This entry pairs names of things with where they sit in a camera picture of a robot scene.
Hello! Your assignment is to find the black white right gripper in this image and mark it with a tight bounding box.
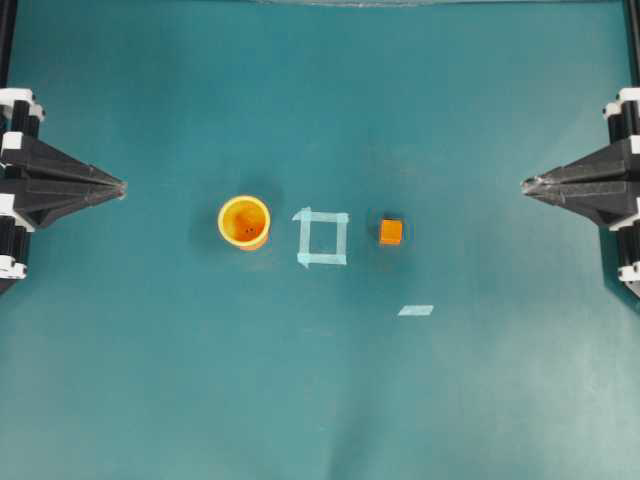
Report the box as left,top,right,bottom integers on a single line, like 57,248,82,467
520,86,640,300

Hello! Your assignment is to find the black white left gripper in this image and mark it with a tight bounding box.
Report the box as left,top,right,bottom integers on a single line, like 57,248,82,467
1,88,127,294

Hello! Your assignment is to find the orange cube block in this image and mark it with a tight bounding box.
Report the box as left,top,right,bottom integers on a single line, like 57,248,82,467
379,218,404,246

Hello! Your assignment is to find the orange plastic cup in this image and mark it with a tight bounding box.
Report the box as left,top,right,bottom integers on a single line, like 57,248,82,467
217,195,271,251

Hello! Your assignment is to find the light blue tape strip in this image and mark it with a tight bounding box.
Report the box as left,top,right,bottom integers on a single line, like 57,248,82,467
398,305,434,317

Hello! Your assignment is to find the light blue tape square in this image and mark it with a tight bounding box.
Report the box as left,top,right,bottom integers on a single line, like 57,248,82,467
292,207,349,268

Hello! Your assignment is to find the black right frame post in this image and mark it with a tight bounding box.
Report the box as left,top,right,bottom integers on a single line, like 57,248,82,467
623,0,640,87

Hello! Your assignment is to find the black frame post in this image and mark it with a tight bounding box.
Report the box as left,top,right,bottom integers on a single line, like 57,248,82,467
623,0,640,87
0,0,18,88

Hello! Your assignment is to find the black left frame post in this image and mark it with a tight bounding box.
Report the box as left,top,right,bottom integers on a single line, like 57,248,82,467
0,0,18,88

